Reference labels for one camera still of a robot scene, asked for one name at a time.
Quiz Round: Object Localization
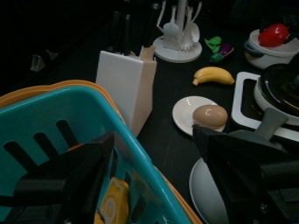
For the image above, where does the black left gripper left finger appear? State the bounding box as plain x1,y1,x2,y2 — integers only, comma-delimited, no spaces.
0,132,117,224

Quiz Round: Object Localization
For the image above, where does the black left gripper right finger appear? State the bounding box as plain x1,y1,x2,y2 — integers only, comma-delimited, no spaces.
190,123,299,224

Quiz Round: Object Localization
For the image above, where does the red toy apple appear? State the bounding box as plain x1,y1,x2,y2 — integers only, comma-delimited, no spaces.
256,23,291,48

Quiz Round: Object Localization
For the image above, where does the grey plate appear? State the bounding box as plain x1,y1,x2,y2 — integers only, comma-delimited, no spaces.
188,157,230,224

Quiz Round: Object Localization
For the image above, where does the yellow toy item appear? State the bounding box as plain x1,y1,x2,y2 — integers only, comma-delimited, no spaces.
93,177,130,224

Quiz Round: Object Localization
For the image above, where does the brown toy egg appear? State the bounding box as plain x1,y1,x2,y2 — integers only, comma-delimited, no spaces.
190,104,229,129

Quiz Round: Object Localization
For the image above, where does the white toy stove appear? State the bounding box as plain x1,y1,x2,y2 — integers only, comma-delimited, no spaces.
229,71,299,143

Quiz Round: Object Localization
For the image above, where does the teal plastic basket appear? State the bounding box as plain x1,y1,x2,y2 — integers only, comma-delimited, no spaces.
0,85,193,224
0,79,202,224

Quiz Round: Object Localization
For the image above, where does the small white plate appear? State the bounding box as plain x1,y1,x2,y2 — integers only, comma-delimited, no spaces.
172,95,226,137

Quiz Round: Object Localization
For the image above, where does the white knife block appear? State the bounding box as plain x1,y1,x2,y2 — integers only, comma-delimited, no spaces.
94,50,157,137

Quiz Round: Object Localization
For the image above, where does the yellow toy banana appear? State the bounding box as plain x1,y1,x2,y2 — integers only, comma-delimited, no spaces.
190,66,236,87

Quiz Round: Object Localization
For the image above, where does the white toy pot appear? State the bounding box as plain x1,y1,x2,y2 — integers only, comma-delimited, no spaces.
242,29,299,70

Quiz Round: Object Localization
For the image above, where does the purple toy eggplant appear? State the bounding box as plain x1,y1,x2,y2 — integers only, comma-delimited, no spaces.
209,43,236,64

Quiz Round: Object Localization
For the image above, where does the white utensil rack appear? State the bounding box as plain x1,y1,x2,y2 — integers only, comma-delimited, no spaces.
152,0,202,64

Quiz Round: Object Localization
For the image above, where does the green toy vegetable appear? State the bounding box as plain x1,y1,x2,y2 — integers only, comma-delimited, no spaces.
202,36,222,53

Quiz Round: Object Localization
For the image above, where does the white toy spatula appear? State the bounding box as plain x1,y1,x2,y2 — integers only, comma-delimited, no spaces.
185,2,202,45

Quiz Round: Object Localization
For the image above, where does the white toy spoon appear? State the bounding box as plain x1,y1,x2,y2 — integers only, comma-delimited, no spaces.
162,5,181,40

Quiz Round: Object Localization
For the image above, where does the black pan grey handle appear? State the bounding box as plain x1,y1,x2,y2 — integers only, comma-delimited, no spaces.
226,63,299,150

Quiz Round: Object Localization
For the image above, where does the beige knife handle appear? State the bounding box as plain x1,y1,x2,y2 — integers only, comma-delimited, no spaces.
138,45,156,62

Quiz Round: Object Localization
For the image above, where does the black knife handle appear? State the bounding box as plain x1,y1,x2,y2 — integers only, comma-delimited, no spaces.
122,12,134,55

